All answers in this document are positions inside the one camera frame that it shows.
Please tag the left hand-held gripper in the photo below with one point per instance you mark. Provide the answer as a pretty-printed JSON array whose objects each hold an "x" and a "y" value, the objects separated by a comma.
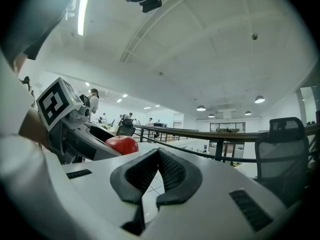
[{"x": 57, "y": 104}]

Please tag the dark framed interior window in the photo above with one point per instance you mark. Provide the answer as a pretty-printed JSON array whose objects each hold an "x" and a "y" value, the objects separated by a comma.
[{"x": 227, "y": 127}]

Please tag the row of ceiling panel lights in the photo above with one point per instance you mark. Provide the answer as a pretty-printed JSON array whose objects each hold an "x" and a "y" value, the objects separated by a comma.
[{"x": 125, "y": 95}]

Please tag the black backpack device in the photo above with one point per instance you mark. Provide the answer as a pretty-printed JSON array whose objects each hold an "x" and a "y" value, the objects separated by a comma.
[{"x": 85, "y": 100}]

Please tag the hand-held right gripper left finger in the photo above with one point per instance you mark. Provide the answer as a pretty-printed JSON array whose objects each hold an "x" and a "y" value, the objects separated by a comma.
[{"x": 132, "y": 179}]

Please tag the red apple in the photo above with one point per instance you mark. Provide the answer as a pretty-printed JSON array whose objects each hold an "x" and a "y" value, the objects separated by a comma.
[{"x": 122, "y": 145}]

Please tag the black mesh office chair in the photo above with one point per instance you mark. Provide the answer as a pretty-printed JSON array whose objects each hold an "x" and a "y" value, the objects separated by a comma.
[{"x": 282, "y": 151}]

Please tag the black head-mounted camera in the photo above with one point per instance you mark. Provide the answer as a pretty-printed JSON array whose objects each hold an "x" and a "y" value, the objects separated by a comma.
[{"x": 151, "y": 4}]

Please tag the person's dark shirt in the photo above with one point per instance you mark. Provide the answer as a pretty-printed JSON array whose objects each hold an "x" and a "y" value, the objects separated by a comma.
[{"x": 37, "y": 21}]

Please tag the long fluorescent ceiling light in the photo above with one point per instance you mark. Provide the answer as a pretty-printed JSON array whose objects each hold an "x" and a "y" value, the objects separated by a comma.
[{"x": 83, "y": 12}]

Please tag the glass partition window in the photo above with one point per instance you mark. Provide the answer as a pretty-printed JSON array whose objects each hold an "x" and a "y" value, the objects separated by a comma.
[{"x": 308, "y": 104}]

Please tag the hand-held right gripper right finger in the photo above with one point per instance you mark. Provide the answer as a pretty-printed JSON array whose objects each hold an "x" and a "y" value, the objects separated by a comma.
[{"x": 180, "y": 176}]

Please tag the wooden desk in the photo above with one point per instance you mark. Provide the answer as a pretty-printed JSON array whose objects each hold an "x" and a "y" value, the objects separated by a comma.
[{"x": 107, "y": 128}]

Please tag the dome pendant lamp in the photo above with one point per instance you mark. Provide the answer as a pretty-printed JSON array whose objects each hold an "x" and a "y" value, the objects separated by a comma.
[
  {"x": 259, "y": 99},
  {"x": 248, "y": 113},
  {"x": 201, "y": 108},
  {"x": 211, "y": 115}
]

